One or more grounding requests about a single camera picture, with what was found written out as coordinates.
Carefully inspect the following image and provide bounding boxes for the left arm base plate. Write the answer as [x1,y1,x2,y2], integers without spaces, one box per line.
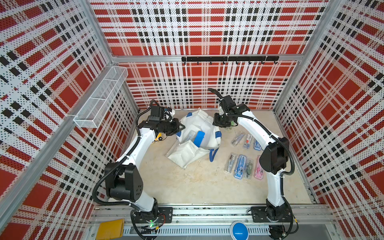
[131,207,174,224]

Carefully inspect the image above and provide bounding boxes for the blue plastic pencil case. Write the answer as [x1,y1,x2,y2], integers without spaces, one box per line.
[193,131,205,148]

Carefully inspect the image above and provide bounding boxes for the clear compass case small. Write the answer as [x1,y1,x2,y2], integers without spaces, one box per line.
[224,153,238,174]

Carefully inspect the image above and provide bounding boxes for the white wire mesh basket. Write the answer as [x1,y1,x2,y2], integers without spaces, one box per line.
[74,66,128,129]

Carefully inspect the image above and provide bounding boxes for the clear case green refill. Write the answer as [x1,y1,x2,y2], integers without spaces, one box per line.
[244,159,254,179]

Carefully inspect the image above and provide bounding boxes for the clear case red accents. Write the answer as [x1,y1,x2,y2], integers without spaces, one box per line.
[243,134,253,149]

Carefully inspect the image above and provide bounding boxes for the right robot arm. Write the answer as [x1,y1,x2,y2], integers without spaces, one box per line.
[208,88,295,222]

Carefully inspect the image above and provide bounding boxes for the yellow box at base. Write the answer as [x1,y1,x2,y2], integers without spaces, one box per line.
[96,219,125,240]

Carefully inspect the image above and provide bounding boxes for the blue round button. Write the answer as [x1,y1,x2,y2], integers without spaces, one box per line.
[230,221,249,240]

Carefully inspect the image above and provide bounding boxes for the pink compass set case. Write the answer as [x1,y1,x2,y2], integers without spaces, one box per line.
[254,163,264,180]

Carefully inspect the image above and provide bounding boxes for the black hook rail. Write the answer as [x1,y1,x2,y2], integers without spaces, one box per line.
[181,56,280,63]

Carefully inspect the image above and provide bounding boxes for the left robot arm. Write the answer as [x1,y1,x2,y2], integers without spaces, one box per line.
[92,100,186,221]

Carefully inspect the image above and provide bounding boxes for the yellow red plush toy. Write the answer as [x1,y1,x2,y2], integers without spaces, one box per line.
[155,133,164,142]

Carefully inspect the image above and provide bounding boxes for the clear compass case grey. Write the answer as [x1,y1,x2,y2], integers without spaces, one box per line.
[231,133,245,147]

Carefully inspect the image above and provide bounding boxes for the white canvas cartoon bag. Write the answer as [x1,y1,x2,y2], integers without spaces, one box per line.
[166,109,222,169]

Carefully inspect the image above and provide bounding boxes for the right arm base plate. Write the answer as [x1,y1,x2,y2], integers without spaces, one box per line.
[251,206,295,223]

